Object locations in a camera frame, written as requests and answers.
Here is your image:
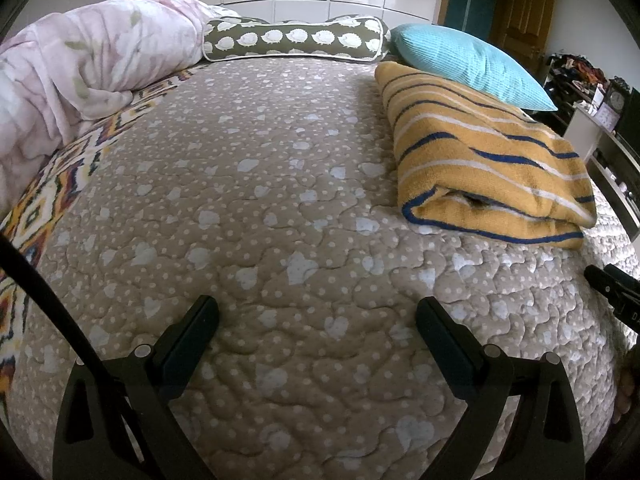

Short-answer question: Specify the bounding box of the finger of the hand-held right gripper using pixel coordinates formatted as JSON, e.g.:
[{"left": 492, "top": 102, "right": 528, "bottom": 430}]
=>
[{"left": 584, "top": 264, "right": 640, "bottom": 333}]

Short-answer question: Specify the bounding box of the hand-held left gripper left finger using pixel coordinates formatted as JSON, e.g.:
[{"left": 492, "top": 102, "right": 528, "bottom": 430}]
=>
[{"left": 52, "top": 295, "right": 221, "bottom": 480}]

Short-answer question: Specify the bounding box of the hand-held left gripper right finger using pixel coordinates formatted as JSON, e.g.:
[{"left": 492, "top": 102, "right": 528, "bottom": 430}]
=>
[{"left": 415, "top": 296, "right": 586, "bottom": 480}]

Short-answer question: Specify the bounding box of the yellow striped towel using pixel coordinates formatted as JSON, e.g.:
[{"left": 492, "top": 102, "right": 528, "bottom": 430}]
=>
[{"left": 375, "top": 61, "right": 598, "bottom": 251}]

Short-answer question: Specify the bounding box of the person's right hand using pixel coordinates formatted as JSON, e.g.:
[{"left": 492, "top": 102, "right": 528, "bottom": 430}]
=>
[{"left": 612, "top": 355, "right": 640, "bottom": 426}]

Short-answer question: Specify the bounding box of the dark low cabinet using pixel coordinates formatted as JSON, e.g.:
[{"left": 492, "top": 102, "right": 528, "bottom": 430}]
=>
[{"left": 585, "top": 130, "right": 640, "bottom": 241}]

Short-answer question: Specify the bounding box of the beige quilted bedspread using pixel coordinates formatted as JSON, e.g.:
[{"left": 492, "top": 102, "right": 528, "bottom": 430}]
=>
[{"left": 0, "top": 55, "right": 640, "bottom": 480}]

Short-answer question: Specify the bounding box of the white cabinet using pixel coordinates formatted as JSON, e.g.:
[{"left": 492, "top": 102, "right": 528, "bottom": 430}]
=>
[{"left": 562, "top": 100, "right": 616, "bottom": 161}]

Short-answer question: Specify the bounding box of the black table clock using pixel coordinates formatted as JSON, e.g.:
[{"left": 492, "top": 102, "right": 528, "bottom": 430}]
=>
[{"left": 606, "top": 77, "right": 632, "bottom": 112}]

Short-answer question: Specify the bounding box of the zigzag patterned blanket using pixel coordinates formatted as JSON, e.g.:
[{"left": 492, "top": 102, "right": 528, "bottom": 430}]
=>
[{"left": 0, "top": 62, "right": 211, "bottom": 411}]

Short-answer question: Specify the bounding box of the turquoise pillow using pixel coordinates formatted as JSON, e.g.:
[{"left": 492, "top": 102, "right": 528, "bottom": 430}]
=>
[{"left": 389, "top": 24, "right": 558, "bottom": 112}]

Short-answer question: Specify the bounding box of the wooden door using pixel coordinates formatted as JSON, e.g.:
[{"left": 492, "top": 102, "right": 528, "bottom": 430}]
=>
[{"left": 492, "top": 0, "right": 558, "bottom": 68}]

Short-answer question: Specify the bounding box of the pink floral duvet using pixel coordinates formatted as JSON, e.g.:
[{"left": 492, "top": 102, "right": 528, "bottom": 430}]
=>
[{"left": 0, "top": 0, "right": 241, "bottom": 211}]

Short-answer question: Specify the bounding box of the green sheep-print bolster pillow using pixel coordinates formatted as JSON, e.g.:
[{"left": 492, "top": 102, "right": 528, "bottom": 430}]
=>
[{"left": 201, "top": 16, "right": 392, "bottom": 63}]

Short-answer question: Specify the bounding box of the black cable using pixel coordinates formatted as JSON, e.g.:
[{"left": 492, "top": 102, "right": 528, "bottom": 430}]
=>
[{"left": 0, "top": 237, "right": 166, "bottom": 480}]

